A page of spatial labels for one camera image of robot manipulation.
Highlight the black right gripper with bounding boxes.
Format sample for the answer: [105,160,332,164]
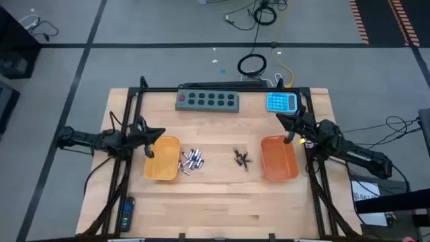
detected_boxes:
[275,104,318,145]

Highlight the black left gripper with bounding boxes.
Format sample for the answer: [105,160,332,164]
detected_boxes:
[126,116,166,159]

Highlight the yellow plastic bin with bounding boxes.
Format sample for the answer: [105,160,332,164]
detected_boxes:
[144,135,182,182]

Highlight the blue calculator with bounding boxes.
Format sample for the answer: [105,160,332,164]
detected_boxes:
[266,92,299,114]

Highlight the orange plastic bin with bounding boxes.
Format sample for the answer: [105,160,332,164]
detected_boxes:
[260,134,300,183]

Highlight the grey power strip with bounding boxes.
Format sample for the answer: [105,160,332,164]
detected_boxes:
[175,90,241,114]

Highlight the long black power bar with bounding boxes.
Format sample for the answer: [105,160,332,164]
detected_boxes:
[183,81,268,90]

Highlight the black remote control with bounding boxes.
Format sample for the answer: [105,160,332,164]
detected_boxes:
[120,196,136,233]

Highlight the white paper sign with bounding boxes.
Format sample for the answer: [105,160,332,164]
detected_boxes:
[351,180,388,227]

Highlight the black beam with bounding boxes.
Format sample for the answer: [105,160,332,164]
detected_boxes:
[354,188,430,214]

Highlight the black equipment case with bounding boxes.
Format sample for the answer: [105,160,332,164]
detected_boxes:
[0,80,21,135]

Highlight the black cabinet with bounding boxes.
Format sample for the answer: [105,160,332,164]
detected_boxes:
[0,6,43,80]

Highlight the white floor cable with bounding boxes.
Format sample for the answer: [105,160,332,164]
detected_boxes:
[240,70,284,87]

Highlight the yellow floor cable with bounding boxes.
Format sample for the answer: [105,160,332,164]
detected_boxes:
[270,0,296,89]

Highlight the coiled black floor cable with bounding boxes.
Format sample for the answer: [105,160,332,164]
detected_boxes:
[236,53,268,77]
[252,5,278,26]

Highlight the black metal frame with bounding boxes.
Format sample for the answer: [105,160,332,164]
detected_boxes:
[75,75,362,238]

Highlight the black braided cable bundle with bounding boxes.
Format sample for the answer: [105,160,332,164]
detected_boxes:
[307,157,359,238]
[80,157,132,237]

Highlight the tangled black cables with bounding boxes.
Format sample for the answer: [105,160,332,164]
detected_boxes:
[342,115,423,149]

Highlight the thin black floor cable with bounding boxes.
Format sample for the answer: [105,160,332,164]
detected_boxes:
[26,19,60,43]

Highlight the white cable with plug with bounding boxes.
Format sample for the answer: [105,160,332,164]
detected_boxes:
[18,13,40,30]

